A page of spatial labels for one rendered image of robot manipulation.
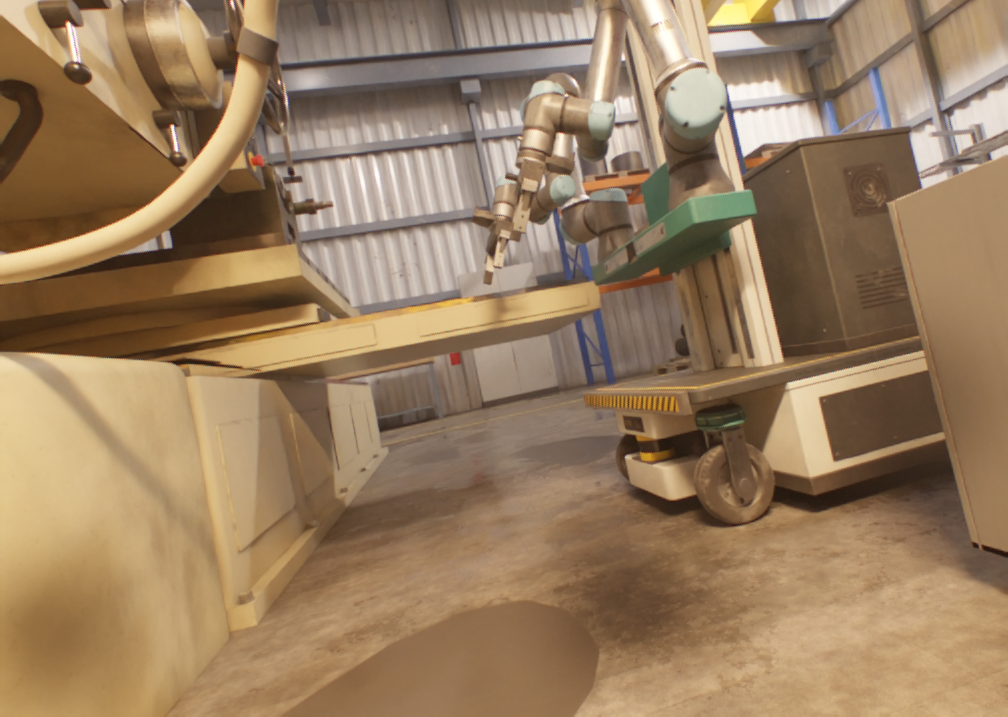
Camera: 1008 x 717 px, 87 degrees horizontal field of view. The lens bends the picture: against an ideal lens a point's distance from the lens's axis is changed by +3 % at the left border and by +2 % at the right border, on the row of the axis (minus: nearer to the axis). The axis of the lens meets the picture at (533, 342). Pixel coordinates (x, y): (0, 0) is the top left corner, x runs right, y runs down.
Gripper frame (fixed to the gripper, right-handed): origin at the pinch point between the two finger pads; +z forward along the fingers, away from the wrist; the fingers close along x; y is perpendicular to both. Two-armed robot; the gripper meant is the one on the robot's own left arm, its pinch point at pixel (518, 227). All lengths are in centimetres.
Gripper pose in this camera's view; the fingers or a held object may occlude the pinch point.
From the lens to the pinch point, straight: 120.2
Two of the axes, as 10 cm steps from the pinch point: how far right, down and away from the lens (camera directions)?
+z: -2.2, 9.8, 0.3
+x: 1.1, 0.6, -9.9
